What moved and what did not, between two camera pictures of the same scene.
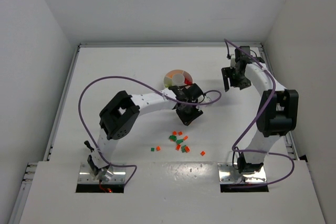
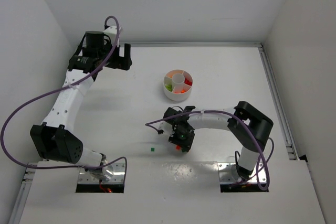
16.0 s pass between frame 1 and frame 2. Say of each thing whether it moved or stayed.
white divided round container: stayed
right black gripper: moved
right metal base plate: stayed
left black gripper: moved
